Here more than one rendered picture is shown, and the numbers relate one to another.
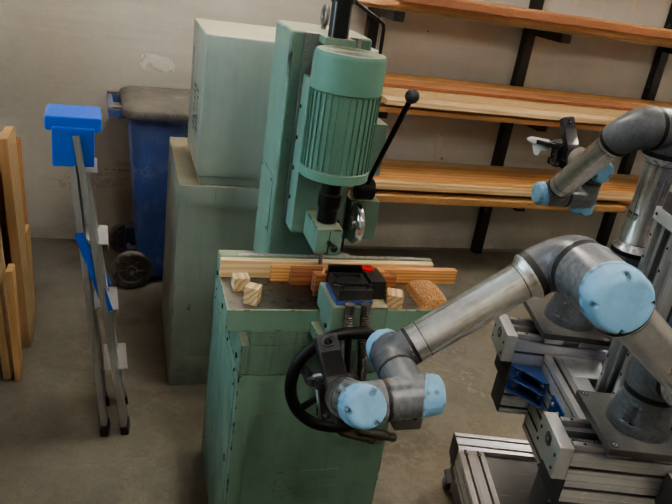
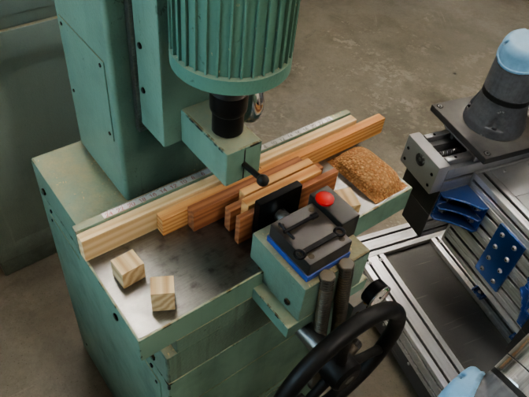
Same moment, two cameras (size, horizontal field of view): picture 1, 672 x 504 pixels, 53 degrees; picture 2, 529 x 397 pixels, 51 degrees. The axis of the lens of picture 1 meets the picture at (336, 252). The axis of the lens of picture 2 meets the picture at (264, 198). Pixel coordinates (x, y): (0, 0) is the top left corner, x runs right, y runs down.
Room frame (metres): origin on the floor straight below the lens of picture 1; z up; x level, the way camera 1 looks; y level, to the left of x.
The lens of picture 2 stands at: (0.99, 0.26, 1.64)
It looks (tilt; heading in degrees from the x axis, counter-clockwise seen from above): 46 degrees down; 336
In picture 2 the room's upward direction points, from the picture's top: 7 degrees clockwise
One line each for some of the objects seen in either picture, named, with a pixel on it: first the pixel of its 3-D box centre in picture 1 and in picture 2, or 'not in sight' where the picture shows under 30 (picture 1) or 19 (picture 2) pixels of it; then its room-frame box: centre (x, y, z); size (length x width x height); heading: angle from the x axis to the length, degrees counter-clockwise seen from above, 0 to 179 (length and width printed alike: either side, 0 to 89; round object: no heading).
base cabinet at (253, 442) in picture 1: (285, 416); (190, 317); (1.78, 0.08, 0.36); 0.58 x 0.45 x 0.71; 18
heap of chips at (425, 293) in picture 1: (427, 290); (368, 167); (1.67, -0.26, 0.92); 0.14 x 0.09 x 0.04; 18
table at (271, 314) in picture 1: (339, 309); (273, 243); (1.57, -0.03, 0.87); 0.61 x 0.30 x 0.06; 108
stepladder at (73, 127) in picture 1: (92, 279); not in sight; (2.06, 0.81, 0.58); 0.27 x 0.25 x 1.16; 112
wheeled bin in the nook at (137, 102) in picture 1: (170, 186); not in sight; (3.36, 0.91, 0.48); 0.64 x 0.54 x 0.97; 112
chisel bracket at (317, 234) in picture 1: (322, 234); (220, 142); (1.68, 0.04, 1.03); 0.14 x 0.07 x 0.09; 18
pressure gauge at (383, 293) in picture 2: not in sight; (373, 294); (1.54, -0.28, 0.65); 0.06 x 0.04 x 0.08; 108
